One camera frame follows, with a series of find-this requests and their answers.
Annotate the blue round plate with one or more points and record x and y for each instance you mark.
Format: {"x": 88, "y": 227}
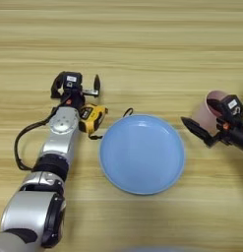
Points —
{"x": 142, "y": 154}

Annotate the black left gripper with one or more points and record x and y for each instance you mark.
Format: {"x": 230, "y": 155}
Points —
{"x": 73, "y": 98}

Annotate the pink plastic cup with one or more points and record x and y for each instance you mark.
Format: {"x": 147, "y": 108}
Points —
{"x": 201, "y": 114}

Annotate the yellow black tape measure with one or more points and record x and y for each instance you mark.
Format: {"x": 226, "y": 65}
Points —
{"x": 91, "y": 118}

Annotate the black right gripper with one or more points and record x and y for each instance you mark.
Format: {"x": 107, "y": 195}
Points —
{"x": 234, "y": 134}

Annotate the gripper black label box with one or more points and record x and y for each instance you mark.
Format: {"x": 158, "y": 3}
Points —
{"x": 232, "y": 105}
{"x": 72, "y": 79}

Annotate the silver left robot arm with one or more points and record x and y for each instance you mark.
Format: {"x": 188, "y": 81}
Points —
{"x": 59, "y": 141}

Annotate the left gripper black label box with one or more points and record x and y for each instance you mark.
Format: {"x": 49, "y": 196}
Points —
{"x": 72, "y": 79}

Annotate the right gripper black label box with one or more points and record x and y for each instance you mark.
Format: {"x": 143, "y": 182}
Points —
{"x": 232, "y": 105}

